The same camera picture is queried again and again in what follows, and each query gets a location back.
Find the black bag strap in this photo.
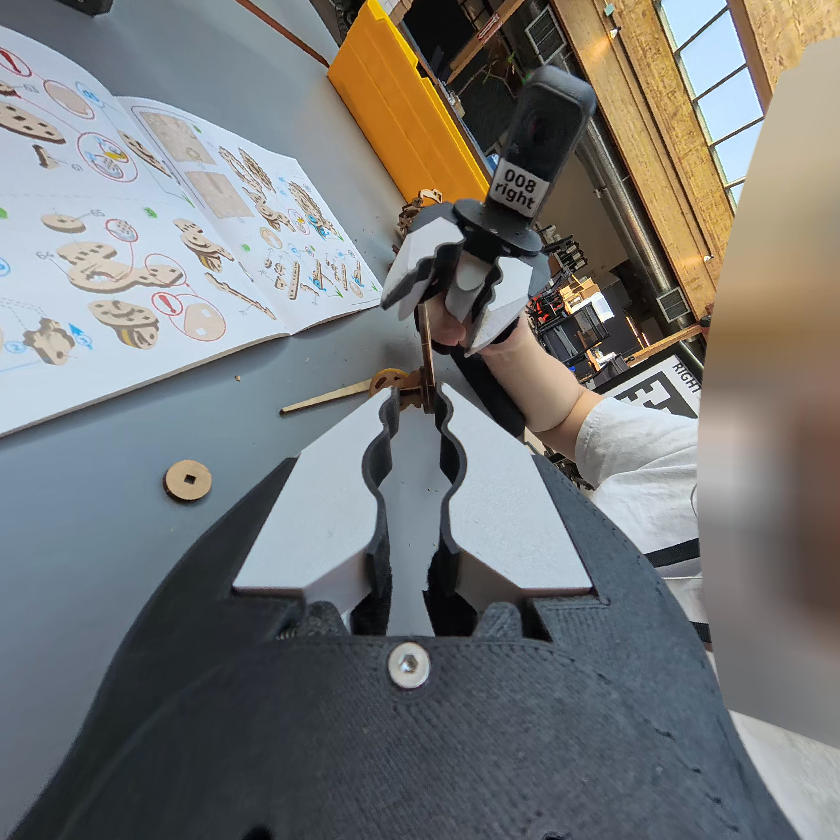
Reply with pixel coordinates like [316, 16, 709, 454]
[645, 537, 702, 571]

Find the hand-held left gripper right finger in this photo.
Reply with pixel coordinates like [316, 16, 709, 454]
[427, 385, 601, 637]

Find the skylight window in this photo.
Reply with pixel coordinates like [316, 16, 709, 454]
[656, 0, 788, 204]

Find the metal ventilation duct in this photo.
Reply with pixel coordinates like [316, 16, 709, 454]
[577, 118, 686, 329]

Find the assembly instruction booklet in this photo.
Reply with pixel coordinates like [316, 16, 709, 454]
[0, 26, 385, 439]

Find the black framed marker sign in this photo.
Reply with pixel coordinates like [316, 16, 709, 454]
[600, 351, 706, 421]

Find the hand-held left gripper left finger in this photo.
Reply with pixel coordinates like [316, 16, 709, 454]
[231, 387, 403, 636]

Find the laser-cut wooden parts sheet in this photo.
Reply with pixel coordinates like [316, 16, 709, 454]
[392, 187, 446, 260]

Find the background workshop shelving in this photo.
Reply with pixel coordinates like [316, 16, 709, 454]
[528, 223, 641, 388]

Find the small round wooden disc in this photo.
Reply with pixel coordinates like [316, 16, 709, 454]
[164, 459, 212, 503]

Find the wooden model wheel assembly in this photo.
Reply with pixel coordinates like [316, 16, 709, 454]
[367, 298, 439, 414]

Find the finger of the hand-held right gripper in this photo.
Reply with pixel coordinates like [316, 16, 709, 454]
[381, 213, 466, 312]
[462, 256, 534, 358]

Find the person's right hand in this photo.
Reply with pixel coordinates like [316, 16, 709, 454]
[428, 308, 550, 379]

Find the yellow plastic bin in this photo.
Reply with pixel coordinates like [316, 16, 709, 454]
[327, 0, 492, 207]

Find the thin wooden stick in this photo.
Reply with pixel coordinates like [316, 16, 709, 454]
[280, 379, 375, 416]

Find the person's right forearm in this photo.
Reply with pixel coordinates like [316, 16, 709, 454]
[502, 341, 606, 435]

